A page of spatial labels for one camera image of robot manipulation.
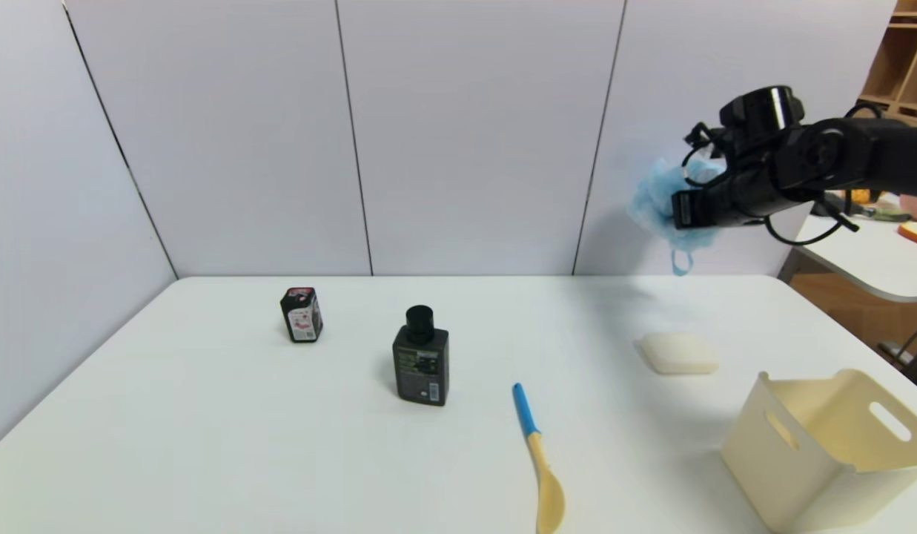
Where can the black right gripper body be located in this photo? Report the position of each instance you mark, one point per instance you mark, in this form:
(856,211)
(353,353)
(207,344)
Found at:
(689,210)

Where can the light blue bath loofah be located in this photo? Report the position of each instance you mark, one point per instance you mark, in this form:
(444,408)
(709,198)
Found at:
(654,202)

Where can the white side table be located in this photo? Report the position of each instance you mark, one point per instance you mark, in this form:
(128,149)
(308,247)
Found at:
(866,256)

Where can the cream plastic storage bin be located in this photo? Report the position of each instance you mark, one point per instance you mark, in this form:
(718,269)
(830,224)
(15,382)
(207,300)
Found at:
(788,467)

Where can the white soap bar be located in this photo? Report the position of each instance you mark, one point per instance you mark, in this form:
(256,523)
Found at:
(678,354)

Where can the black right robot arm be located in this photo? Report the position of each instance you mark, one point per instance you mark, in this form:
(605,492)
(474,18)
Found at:
(873,152)

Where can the wooden shelf unit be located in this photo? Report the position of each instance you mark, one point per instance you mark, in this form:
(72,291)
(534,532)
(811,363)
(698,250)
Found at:
(899,59)

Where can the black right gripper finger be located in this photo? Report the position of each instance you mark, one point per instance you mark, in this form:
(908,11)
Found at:
(695,210)

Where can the black bottle with black cap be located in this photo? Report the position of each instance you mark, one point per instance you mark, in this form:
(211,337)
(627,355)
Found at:
(421,367)

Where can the small black red-labelled jar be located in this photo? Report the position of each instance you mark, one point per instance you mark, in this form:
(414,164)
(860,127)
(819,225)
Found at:
(302,316)

